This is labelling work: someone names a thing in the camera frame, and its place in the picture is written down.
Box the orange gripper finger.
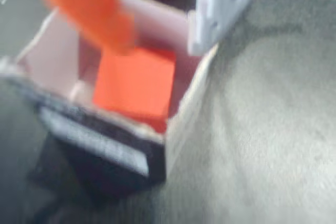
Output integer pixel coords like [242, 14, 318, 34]
[28, 0, 201, 56]

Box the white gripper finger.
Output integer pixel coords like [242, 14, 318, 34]
[187, 0, 266, 56]

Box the red cube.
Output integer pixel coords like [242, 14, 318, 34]
[92, 46, 176, 133]

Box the white cardboard box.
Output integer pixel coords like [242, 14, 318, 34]
[0, 0, 220, 201]

